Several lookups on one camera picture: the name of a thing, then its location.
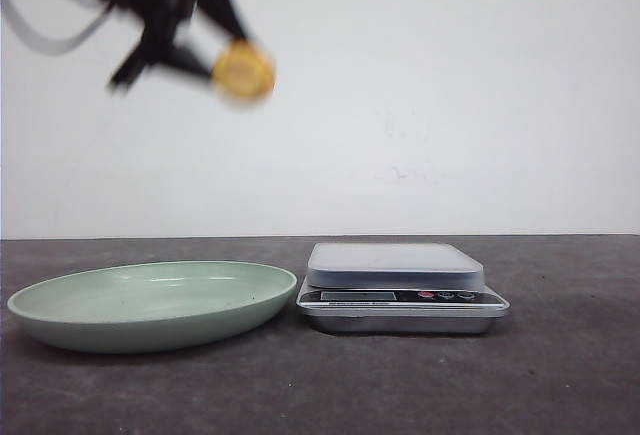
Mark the yellow corn cob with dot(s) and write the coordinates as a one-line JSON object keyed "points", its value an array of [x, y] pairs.
{"points": [[244, 73]]}

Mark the light green plate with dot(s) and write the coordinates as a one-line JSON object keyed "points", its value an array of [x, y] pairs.
{"points": [[151, 307]]}

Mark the silver digital kitchen scale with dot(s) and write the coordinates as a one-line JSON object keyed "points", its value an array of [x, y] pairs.
{"points": [[419, 288]]}

